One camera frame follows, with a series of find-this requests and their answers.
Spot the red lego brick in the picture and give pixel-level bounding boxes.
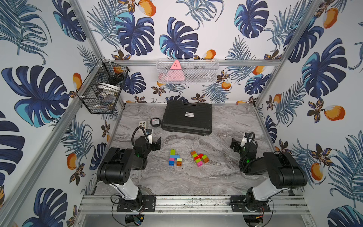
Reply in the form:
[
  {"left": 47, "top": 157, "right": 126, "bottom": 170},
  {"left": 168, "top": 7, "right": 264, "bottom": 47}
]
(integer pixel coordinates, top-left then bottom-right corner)
[{"left": 194, "top": 154, "right": 204, "bottom": 160}]

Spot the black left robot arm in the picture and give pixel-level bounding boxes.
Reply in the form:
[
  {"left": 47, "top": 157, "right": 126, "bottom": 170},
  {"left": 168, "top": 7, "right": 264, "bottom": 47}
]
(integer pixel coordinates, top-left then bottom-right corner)
[{"left": 96, "top": 126, "right": 161, "bottom": 212}]

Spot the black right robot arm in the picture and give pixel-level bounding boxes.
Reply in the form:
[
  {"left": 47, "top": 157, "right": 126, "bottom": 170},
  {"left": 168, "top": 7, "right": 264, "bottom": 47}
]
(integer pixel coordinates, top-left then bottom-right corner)
[{"left": 230, "top": 132, "right": 308, "bottom": 213}]

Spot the black round tape roll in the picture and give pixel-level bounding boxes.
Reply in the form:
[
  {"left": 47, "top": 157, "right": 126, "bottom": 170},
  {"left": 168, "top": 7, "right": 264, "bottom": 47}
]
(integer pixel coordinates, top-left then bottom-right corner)
[{"left": 150, "top": 117, "right": 161, "bottom": 128}]

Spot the white button control box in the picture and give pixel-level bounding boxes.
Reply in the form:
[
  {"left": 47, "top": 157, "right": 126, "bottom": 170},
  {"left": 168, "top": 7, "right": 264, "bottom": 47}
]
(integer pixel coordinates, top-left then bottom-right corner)
[{"left": 139, "top": 121, "right": 147, "bottom": 129}]

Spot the black plastic tool case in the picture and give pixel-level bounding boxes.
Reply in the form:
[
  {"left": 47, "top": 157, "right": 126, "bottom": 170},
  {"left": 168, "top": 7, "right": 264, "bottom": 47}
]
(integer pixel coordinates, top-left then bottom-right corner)
[{"left": 161, "top": 100, "right": 213, "bottom": 135}]

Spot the pink triangle object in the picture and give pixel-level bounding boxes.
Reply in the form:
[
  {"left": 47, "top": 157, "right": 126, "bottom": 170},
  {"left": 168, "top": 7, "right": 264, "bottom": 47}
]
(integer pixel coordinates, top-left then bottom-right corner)
[{"left": 166, "top": 60, "right": 185, "bottom": 82}]

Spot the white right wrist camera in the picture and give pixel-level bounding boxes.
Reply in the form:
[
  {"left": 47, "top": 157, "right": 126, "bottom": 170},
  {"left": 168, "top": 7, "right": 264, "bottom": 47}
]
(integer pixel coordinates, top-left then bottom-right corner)
[{"left": 241, "top": 132, "right": 249, "bottom": 147}]

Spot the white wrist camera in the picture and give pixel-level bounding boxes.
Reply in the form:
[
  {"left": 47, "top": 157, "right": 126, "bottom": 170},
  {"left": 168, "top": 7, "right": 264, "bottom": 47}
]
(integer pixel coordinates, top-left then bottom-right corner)
[
  {"left": 241, "top": 132, "right": 249, "bottom": 147},
  {"left": 146, "top": 129, "right": 153, "bottom": 144}
]

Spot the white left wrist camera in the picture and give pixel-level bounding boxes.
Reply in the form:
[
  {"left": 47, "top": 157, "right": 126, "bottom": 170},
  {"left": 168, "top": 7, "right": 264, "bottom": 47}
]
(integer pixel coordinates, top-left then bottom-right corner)
[{"left": 146, "top": 129, "right": 153, "bottom": 144}]

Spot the black wire basket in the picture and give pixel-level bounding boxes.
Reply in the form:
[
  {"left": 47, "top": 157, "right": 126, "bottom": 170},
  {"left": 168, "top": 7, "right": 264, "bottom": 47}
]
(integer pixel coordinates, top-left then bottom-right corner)
[{"left": 77, "top": 59, "right": 130, "bottom": 114}]

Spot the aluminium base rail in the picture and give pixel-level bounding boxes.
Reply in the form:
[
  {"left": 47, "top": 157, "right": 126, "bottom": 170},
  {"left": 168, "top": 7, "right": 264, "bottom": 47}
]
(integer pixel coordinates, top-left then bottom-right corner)
[{"left": 78, "top": 195, "right": 310, "bottom": 215}]

